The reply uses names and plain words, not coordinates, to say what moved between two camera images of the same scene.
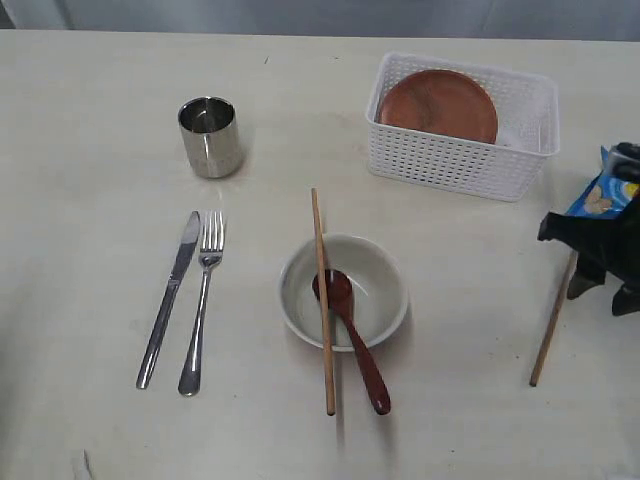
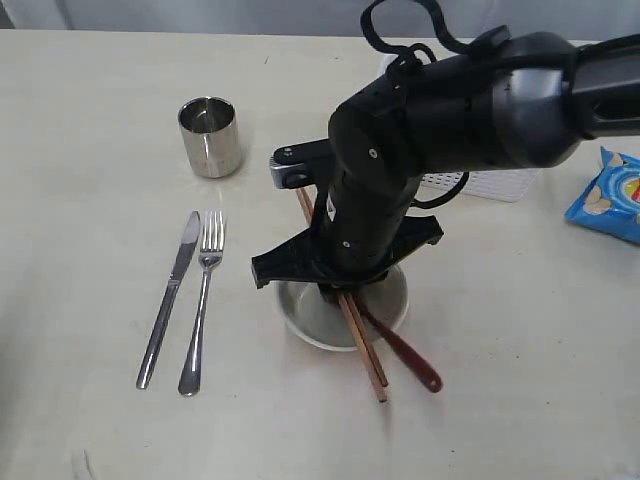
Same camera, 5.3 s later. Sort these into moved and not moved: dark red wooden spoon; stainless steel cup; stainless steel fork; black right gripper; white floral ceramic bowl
Moved: black right gripper; dark red wooden spoon
Not moved: stainless steel fork; white floral ceramic bowl; stainless steel cup
